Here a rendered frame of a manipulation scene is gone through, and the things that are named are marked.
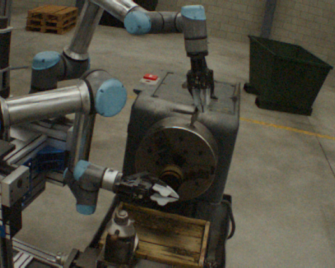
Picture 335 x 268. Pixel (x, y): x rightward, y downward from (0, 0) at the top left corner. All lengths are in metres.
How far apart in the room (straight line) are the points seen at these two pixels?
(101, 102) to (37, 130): 0.59
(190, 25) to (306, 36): 10.48
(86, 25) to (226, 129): 0.70
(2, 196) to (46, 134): 0.51
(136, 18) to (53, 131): 0.70
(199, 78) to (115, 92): 0.27
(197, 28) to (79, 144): 0.58
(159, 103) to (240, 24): 9.81
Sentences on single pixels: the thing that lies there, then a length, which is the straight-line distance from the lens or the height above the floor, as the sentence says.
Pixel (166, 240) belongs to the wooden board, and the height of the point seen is 0.89.
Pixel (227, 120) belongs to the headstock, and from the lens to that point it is 1.85.
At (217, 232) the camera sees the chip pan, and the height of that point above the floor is 0.54.
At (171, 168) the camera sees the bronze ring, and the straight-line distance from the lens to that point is 1.63.
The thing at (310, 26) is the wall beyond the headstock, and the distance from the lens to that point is 11.82.
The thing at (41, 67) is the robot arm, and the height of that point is 1.35.
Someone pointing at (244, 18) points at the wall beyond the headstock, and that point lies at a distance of 11.59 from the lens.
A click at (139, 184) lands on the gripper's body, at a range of 1.49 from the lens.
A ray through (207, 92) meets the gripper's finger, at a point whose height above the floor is 1.43.
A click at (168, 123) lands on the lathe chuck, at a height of 1.23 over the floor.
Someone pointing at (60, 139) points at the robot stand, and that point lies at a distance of 1.88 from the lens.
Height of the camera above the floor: 1.85
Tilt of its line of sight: 22 degrees down
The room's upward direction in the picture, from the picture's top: 10 degrees clockwise
